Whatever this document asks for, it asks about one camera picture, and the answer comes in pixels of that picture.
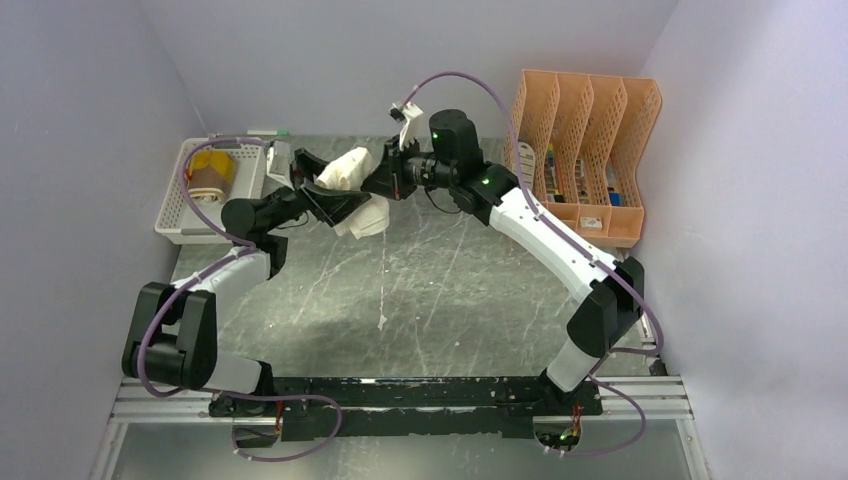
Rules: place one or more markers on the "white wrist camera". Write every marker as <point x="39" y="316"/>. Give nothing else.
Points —
<point x="410" y="117"/>
<point x="278" y="162"/>

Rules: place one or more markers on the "cream white towel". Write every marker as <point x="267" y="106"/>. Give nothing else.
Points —
<point x="348" y="173"/>

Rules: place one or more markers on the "white plastic basket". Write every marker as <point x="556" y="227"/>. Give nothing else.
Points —
<point x="183" y="221"/>

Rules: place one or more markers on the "orange file organizer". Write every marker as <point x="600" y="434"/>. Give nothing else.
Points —
<point x="587" y="133"/>

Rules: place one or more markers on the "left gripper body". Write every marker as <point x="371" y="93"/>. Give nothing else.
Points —
<point x="287" y="205"/>

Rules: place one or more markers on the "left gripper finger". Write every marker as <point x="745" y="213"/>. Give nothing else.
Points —
<point x="306" y="167"/>
<point x="332" y="207"/>

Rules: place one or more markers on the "green white marker pen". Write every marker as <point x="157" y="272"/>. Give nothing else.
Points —
<point x="267" y="133"/>

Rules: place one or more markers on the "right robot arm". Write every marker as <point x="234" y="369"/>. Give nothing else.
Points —
<point x="604" y="286"/>

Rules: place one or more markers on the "yellow brown bear towel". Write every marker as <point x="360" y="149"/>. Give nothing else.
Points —
<point x="209" y="176"/>

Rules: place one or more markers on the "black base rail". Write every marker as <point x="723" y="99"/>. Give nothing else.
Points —
<point x="358" y="407"/>

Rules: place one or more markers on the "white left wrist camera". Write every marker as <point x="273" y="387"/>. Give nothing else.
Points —
<point x="278" y="162"/>

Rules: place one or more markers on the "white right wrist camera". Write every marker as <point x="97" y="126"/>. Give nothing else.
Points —
<point x="410" y="117"/>

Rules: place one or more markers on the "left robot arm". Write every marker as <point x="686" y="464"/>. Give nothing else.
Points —
<point x="172" y="345"/>

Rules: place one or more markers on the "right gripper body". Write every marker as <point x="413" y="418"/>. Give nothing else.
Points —
<point x="416" y="169"/>

